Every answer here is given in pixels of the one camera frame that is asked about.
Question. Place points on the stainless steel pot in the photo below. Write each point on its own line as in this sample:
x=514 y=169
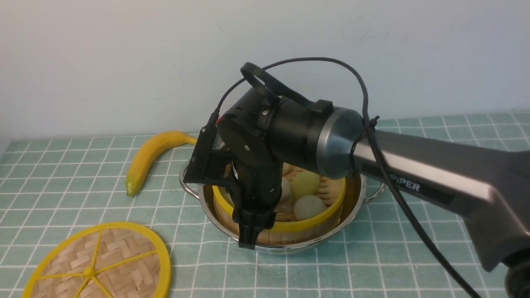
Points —
x=355 y=198

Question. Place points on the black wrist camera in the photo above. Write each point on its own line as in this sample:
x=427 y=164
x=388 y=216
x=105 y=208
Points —
x=208 y=164

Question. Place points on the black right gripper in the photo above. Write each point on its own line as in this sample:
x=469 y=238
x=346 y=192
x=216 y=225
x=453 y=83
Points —
x=253 y=130

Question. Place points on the white round bun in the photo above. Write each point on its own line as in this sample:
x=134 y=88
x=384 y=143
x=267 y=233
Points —
x=308 y=206
x=286 y=190

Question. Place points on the green round bun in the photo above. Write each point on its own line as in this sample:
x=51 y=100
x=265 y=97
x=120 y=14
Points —
x=305 y=183

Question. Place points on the yellow rimmed bamboo steamer basket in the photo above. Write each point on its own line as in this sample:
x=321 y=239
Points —
x=306 y=225

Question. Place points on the green checkered tablecloth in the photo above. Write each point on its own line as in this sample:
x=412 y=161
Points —
x=52 y=189

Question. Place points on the yellow banana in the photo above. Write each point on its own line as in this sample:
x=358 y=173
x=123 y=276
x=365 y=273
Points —
x=148 y=154

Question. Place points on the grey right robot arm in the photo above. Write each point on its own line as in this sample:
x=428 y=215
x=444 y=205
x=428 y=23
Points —
x=488 y=188

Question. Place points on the yellow woven bamboo steamer lid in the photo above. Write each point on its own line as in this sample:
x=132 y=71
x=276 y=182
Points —
x=109 y=260

